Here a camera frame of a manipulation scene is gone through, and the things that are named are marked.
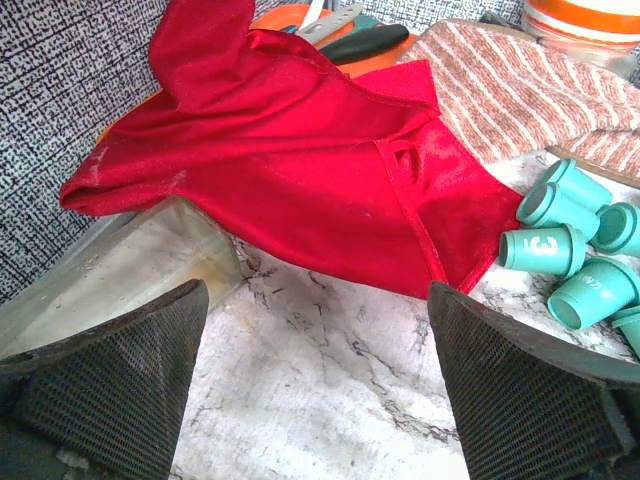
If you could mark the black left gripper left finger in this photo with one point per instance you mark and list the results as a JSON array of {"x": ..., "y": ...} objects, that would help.
[{"x": 114, "y": 394}]

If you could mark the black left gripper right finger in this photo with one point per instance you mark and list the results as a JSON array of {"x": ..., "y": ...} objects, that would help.
[{"x": 528, "y": 405}]

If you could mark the teal coffee capsule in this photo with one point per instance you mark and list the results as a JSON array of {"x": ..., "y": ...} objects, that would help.
[
  {"x": 618, "y": 232},
  {"x": 548, "y": 206},
  {"x": 577, "y": 185},
  {"x": 628, "y": 322},
  {"x": 601, "y": 288}
]

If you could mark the clear glass container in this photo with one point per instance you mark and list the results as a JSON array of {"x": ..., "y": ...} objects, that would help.
[{"x": 122, "y": 263}]

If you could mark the teal capsule numbered three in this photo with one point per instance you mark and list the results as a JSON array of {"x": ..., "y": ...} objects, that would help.
[{"x": 560, "y": 251}]

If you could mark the red satin cloth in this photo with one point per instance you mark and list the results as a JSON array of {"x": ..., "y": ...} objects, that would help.
[{"x": 357, "y": 178}]

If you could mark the striped brown towel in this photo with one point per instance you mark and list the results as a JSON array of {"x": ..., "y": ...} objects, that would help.
[{"x": 503, "y": 95}]

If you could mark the orange striped white bowl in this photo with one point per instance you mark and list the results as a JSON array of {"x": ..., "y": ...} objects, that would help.
[{"x": 608, "y": 23}]

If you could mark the black handled knife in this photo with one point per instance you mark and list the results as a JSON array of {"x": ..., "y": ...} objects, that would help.
[{"x": 365, "y": 44}]

